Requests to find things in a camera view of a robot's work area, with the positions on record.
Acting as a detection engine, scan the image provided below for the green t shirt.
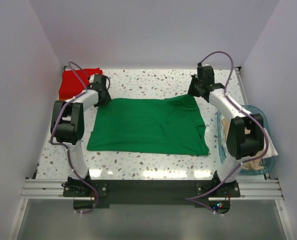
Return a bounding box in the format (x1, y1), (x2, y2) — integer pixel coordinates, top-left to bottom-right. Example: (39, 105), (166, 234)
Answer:
(86, 94), (209, 157)

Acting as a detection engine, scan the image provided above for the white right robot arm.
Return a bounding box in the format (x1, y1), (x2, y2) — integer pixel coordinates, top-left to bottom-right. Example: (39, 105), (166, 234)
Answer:
(188, 63), (269, 197)

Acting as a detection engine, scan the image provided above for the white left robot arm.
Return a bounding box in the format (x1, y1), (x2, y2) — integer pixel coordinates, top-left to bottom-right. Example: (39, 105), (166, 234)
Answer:
(50, 74), (112, 196)

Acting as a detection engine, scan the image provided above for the folded red t shirt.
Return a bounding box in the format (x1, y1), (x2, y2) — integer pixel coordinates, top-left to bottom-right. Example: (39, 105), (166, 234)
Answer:
(58, 68), (103, 100)

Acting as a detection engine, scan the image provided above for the clear blue plastic bin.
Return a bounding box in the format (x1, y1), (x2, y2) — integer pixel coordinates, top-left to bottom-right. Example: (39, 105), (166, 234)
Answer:
(216, 105), (275, 176)

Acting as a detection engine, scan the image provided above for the white t shirt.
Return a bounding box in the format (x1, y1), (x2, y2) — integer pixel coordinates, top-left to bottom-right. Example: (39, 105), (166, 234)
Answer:
(262, 128), (279, 159)

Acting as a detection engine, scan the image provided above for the beige t shirt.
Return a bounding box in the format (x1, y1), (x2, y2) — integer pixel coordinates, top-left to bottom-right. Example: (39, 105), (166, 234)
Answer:
(220, 116), (265, 173)

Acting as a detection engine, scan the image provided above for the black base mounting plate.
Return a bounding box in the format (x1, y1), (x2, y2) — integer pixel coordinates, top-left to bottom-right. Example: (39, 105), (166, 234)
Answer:
(61, 178), (241, 214)

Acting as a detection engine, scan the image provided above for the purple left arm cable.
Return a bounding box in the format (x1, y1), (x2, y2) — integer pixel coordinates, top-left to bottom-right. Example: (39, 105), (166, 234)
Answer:
(49, 61), (101, 216)

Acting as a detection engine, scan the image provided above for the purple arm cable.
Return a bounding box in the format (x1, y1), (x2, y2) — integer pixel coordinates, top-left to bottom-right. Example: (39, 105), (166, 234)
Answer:
(185, 51), (271, 216)
(49, 61), (101, 216)

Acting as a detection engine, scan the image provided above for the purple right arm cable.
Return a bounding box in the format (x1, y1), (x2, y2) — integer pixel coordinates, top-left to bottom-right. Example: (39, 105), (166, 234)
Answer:
(185, 51), (271, 216)

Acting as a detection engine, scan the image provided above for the aluminium frame rail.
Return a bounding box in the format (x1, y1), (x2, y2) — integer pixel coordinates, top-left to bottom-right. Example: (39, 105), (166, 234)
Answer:
(20, 179), (284, 200)

